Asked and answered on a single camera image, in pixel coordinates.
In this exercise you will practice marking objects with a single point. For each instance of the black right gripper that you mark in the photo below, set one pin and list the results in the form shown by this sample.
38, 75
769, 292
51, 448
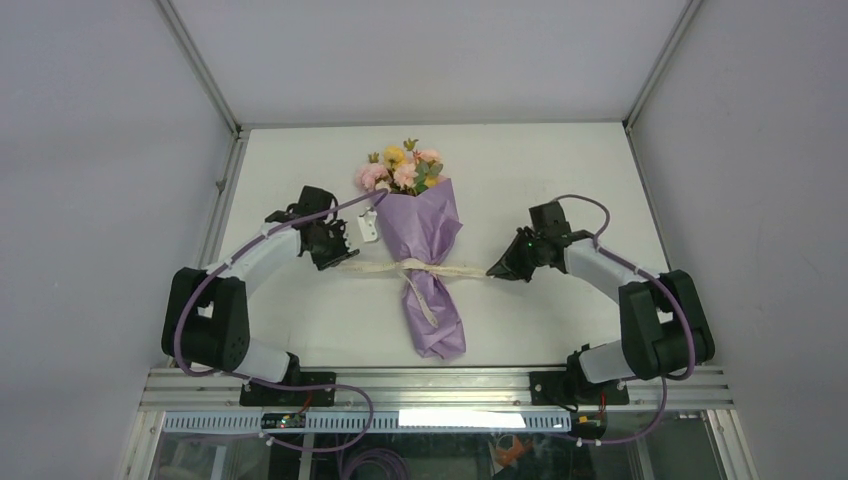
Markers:
507, 266

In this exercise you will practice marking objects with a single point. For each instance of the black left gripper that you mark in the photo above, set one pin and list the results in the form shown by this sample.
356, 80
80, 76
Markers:
343, 251

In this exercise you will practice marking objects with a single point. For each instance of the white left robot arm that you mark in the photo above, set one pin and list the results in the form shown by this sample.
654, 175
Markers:
207, 316

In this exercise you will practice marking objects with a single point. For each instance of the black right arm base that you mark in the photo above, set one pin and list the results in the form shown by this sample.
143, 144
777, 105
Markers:
568, 387

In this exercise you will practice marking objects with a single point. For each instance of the purple wrapping paper sheet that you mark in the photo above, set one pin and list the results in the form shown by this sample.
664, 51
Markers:
421, 231

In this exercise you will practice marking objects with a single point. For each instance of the aluminium mounting rail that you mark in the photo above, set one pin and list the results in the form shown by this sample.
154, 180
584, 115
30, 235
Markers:
481, 388

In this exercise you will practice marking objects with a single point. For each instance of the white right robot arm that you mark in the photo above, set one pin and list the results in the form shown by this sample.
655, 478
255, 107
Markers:
663, 327

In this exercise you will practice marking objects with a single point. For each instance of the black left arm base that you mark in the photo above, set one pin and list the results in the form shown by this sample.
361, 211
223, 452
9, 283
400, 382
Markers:
300, 389

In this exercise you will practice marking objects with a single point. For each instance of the white slotted cable duct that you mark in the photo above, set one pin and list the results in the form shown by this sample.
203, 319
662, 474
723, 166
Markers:
380, 422

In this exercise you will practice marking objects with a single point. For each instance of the peach fake rose stem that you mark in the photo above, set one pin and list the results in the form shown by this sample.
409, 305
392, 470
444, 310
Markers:
422, 170

